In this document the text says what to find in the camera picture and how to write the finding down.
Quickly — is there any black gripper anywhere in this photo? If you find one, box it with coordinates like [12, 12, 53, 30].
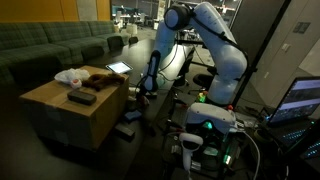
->
[141, 88, 159, 101]

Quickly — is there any white towel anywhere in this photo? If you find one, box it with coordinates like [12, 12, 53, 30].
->
[127, 86, 142, 103]

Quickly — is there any brown plush moose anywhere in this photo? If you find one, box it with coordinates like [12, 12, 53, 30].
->
[81, 72, 126, 92]

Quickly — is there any white cloth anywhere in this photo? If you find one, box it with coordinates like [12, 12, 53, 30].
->
[53, 68, 91, 90]

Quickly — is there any flat black box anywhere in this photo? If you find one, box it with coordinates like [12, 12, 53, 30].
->
[114, 123, 136, 141]

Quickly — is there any large cardboard box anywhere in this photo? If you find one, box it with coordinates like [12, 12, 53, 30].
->
[19, 65, 130, 152]

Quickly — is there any white framed tablet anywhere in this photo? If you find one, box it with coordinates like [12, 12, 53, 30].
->
[105, 60, 134, 75]

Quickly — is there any white VR headset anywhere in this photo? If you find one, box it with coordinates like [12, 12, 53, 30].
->
[184, 102, 238, 135]

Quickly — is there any white VR controller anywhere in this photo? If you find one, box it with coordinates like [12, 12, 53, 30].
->
[178, 132, 205, 173]

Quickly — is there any green plaid sofa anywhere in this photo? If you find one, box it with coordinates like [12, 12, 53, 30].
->
[0, 20, 132, 88]

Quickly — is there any black stand pole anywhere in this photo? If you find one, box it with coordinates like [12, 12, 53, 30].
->
[232, 0, 292, 108]

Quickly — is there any open black laptop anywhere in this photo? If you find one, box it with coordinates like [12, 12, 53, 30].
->
[265, 76, 320, 149]

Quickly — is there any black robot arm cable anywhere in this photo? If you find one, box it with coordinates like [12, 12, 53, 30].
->
[189, 12, 248, 56]

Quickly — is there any thick white cable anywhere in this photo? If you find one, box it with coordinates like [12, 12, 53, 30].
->
[239, 129, 262, 180]

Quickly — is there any dark wall switch plate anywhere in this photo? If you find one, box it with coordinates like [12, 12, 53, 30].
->
[292, 21, 312, 35]

